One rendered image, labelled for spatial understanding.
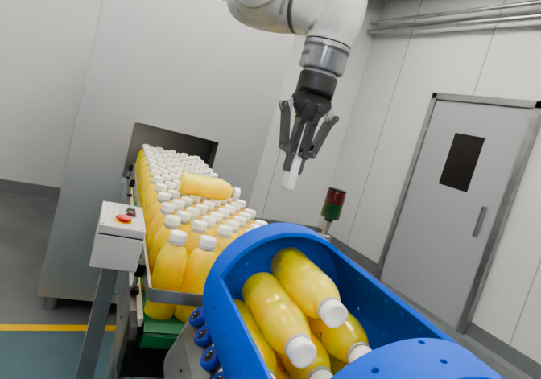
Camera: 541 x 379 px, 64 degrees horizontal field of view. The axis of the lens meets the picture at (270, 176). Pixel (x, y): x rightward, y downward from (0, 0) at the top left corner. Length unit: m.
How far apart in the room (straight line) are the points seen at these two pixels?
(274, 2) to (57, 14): 4.15
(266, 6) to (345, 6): 0.15
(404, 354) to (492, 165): 4.10
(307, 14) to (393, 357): 0.62
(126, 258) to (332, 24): 0.66
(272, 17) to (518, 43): 4.10
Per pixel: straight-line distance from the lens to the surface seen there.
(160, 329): 1.06
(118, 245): 1.02
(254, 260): 0.82
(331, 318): 0.67
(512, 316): 4.36
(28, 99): 4.92
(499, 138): 4.55
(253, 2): 0.88
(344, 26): 0.84
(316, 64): 0.83
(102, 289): 1.14
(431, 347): 0.49
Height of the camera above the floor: 1.41
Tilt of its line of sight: 7 degrees down
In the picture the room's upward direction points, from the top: 16 degrees clockwise
